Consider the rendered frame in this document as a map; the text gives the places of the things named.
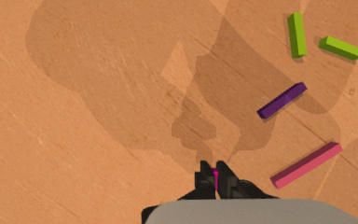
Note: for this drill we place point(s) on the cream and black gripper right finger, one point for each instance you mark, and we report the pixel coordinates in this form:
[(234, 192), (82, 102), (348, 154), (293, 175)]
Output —
[(228, 187)]

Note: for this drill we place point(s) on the pink rod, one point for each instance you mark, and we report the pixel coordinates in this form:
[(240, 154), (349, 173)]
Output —
[(305, 165)]

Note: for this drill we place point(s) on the purple rod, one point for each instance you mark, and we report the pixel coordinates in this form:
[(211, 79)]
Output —
[(282, 100)]

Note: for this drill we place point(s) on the magenta rectangular block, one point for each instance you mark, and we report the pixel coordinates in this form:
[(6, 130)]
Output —
[(215, 173)]

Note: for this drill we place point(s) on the lime green rod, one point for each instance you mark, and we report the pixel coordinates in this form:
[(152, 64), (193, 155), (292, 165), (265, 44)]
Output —
[(297, 36), (339, 47)]

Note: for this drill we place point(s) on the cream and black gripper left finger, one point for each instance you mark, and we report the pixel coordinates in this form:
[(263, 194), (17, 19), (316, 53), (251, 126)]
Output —
[(204, 189)]

